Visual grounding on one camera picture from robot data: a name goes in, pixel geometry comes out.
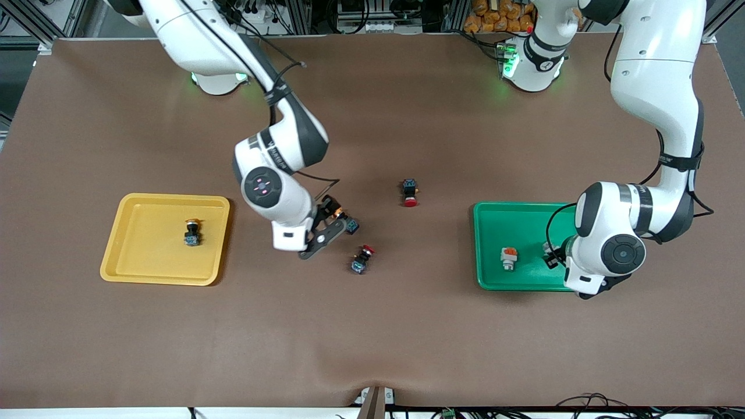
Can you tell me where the green plastic tray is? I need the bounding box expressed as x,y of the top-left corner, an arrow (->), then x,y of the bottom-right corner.
473,201 -> 583,292

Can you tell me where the yellow plastic tray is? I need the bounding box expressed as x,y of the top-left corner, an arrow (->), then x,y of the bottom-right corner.
100,193 -> 230,286

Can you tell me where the metal table edge clamp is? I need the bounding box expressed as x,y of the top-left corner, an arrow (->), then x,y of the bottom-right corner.
352,385 -> 398,419

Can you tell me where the white power strip with plugs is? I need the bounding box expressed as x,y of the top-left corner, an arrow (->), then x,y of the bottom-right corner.
233,3 -> 274,27

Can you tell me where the orange packets pile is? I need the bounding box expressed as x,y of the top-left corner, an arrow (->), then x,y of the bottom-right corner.
463,0 -> 536,34

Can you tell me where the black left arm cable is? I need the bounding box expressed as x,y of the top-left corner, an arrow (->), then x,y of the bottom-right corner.
544,23 -> 715,258

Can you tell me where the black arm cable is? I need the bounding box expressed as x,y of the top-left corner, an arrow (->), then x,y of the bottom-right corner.
175,0 -> 342,202
544,23 -> 715,258

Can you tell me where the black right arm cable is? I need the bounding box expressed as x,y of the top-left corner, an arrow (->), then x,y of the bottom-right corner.
175,0 -> 342,202

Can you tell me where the black cable bundle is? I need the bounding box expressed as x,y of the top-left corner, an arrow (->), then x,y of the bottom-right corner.
553,393 -> 745,419

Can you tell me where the aluminium frame profile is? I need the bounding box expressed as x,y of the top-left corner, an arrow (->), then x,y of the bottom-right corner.
0,0 -> 70,56

